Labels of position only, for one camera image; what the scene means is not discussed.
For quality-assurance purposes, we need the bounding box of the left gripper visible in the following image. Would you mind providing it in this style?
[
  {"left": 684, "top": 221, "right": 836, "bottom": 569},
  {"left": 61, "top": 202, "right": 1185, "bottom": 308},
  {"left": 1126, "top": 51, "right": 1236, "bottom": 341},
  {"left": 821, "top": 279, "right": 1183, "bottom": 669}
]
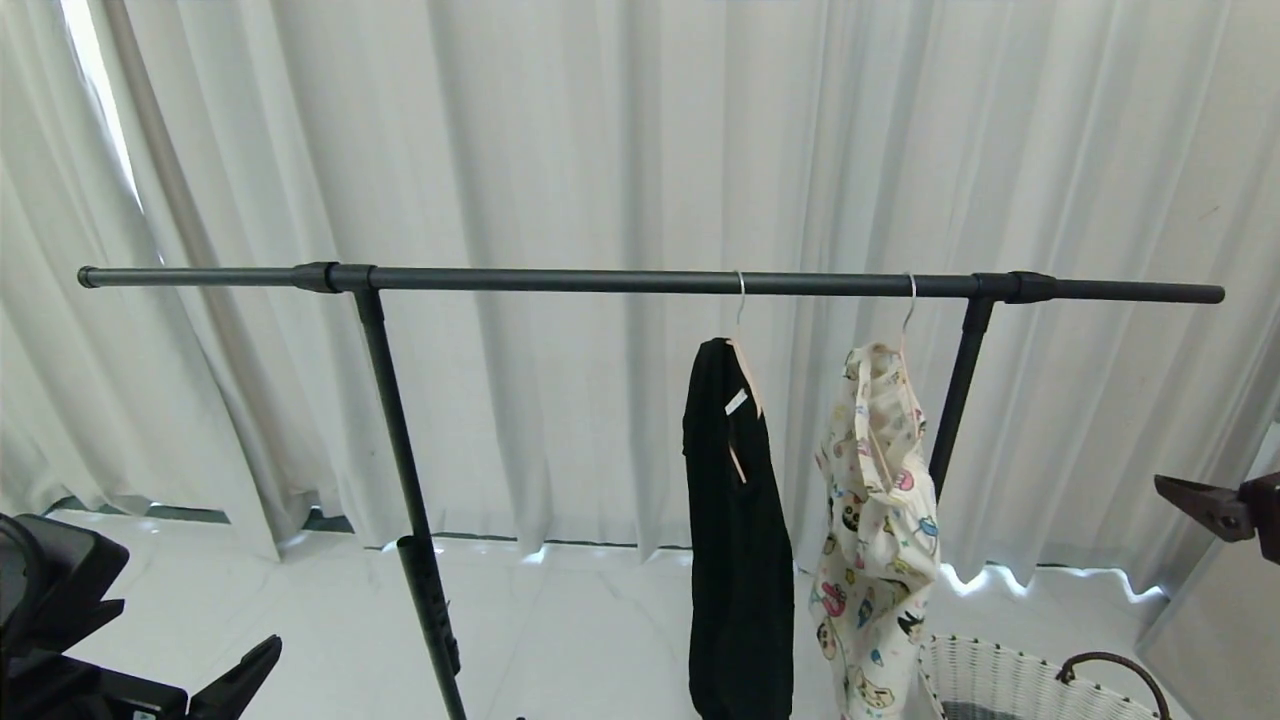
[{"left": 0, "top": 635, "right": 284, "bottom": 720}]

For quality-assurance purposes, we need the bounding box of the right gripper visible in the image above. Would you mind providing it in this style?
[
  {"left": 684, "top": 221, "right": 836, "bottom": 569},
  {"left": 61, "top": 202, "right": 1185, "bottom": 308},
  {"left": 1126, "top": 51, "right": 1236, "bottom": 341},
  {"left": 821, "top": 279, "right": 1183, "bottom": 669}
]
[{"left": 1153, "top": 472, "right": 1280, "bottom": 566}]

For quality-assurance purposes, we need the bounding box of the cream printed garment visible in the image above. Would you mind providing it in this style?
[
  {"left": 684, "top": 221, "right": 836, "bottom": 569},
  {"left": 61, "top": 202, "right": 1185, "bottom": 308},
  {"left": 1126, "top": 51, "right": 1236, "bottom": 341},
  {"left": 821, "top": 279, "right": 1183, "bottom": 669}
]
[{"left": 808, "top": 343, "right": 943, "bottom": 720}]

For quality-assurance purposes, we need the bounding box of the pink clothes hanger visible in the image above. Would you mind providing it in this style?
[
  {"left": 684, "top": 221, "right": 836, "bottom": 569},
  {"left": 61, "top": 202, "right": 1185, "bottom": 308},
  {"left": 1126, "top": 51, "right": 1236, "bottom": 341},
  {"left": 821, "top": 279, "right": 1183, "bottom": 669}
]
[
  {"left": 895, "top": 274, "right": 919, "bottom": 361},
  {"left": 725, "top": 272, "right": 766, "bottom": 486}
]

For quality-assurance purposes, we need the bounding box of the black garment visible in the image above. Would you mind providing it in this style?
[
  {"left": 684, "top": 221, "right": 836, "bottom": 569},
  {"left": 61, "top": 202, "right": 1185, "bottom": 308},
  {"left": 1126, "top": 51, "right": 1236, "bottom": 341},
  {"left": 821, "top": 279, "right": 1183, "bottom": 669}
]
[{"left": 682, "top": 338, "right": 796, "bottom": 720}]

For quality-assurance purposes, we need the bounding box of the white laundry basket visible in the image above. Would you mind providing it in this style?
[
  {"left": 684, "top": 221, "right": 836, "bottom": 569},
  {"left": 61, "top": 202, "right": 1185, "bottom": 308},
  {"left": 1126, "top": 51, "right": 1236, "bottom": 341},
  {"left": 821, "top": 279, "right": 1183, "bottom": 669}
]
[{"left": 917, "top": 635, "right": 1173, "bottom": 720}]

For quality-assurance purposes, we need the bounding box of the black clothes rack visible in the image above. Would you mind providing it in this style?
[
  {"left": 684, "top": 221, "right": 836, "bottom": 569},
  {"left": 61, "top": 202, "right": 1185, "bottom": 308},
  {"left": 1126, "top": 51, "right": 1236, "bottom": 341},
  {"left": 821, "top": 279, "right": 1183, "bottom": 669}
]
[{"left": 78, "top": 262, "right": 1226, "bottom": 720}]

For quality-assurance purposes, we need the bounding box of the white curtain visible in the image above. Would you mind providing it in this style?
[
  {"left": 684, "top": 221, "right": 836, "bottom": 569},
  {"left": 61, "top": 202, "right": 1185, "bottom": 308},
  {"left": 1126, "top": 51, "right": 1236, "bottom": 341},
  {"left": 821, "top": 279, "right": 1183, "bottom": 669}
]
[{"left": 0, "top": 0, "right": 1280, "bottom": 601}]

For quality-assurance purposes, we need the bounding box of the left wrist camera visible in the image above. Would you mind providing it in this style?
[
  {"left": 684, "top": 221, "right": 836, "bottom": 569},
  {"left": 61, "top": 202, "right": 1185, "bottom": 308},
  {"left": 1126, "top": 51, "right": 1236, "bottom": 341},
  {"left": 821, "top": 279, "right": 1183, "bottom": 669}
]
[{"left": 0, "top": 513, "right": 131, "bottom": 651}]

